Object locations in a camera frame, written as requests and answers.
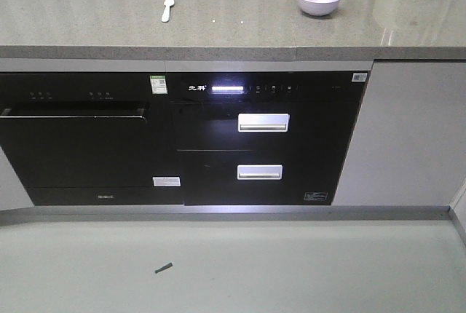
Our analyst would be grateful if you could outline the grey left cabinet door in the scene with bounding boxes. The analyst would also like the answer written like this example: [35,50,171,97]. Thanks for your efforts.
[0,150,33,211]

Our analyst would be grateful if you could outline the light green plastic spoon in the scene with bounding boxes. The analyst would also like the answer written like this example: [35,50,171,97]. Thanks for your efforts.
[161,0,175,23]

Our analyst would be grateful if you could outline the silver upper drawer handle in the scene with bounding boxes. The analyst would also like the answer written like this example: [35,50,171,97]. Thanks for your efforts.
[237,113,290,132]

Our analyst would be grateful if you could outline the black disinfection cabinet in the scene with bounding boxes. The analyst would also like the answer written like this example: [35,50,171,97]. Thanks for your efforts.
[167,71,366,206]

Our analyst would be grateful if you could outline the silver lower drawer handle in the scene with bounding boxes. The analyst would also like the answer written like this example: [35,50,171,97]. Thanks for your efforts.
[237,165,283,181]

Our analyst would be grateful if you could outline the grey cabinet door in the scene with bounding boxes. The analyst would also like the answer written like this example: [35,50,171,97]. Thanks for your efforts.
[0,150,33,211]
[333,61,465,207]

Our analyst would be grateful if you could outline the silver drawer handle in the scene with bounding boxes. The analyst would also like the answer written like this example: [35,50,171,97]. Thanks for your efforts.
[237,165,283,181]
[237,113,290,132]

